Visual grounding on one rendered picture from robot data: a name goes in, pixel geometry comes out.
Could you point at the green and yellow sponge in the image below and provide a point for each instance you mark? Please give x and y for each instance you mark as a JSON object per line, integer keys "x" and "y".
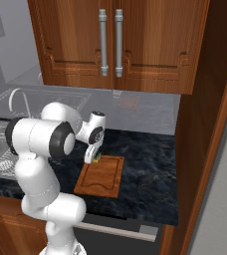
{"x": 98, "y": 157}

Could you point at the tall wooden cabinet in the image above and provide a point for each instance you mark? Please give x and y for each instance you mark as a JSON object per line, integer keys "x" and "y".
{"x": 205, "y": 116}

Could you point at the black dishwasher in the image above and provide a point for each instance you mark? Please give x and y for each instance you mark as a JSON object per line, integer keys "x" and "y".
{"x": 118, "y": 244}

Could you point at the wooden wall cupboard door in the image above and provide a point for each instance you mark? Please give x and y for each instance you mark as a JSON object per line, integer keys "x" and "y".
{"x": 158, "y": 40}
{"x": 72, "y": 36}

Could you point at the wooden base cupboard door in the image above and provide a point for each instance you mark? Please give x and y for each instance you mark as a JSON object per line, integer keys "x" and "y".
{"x": 16, "y": 229}

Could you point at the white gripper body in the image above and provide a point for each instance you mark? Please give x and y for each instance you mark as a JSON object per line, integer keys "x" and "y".
{"x": 89, "y": 155}

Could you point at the brown wooden cutting board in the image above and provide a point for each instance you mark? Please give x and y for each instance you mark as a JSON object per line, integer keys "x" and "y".
{"x": 102, "y": 176}

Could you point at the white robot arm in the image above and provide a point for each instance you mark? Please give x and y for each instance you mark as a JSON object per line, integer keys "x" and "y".
{"x": 36, "y": 172}

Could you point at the curved grey tap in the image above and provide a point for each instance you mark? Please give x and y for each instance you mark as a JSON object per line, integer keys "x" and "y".
{"x": 12, "y": 96}

